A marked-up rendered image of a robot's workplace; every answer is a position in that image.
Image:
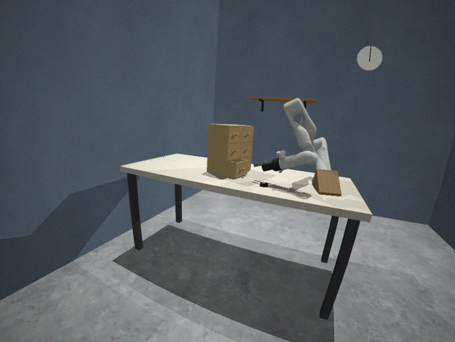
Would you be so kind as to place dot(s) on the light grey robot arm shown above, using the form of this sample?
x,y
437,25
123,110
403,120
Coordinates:
x,y
305,138

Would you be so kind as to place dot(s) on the small wooden chest of drawers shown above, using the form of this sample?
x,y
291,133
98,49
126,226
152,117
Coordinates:
x,y
217,147

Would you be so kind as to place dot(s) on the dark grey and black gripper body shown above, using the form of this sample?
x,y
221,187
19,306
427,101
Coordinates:
x,y
277,164

